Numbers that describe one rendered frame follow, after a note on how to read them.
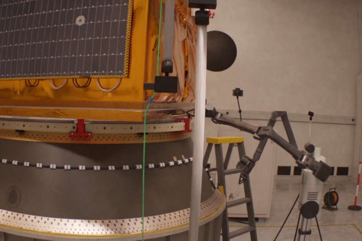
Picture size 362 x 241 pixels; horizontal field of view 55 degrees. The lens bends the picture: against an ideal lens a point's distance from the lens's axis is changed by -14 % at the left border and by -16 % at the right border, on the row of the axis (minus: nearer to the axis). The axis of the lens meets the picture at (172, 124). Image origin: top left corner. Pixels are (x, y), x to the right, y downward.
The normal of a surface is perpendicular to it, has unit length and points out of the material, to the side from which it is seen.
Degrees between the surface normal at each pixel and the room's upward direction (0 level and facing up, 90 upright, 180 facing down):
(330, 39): 90
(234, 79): 90
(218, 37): 90
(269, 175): 90
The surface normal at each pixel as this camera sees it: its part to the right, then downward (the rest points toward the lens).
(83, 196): 0.27, -0.41
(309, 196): -0.18, 0.22
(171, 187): 0.68, -0.41
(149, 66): 0.64, 0.07
